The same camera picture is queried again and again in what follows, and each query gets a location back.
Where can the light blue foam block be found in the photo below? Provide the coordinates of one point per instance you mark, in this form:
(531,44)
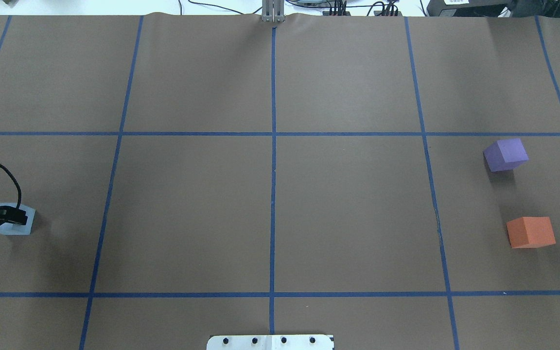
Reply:
(9,228)

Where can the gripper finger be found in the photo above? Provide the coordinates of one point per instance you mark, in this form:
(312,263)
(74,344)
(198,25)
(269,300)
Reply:
(17,220)
(11,212)

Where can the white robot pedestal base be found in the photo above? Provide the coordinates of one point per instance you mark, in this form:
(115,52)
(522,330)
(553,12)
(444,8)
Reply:
(272,342)

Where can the purple foam block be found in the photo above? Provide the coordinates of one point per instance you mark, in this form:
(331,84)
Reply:
(505,155)

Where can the black device box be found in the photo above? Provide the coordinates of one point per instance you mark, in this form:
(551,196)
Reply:
(466,8)

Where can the aluminium frame post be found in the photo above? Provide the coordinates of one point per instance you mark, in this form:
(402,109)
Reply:
(273,11)

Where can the orange foam block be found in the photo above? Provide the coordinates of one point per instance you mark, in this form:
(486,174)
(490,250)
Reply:
(530,232)

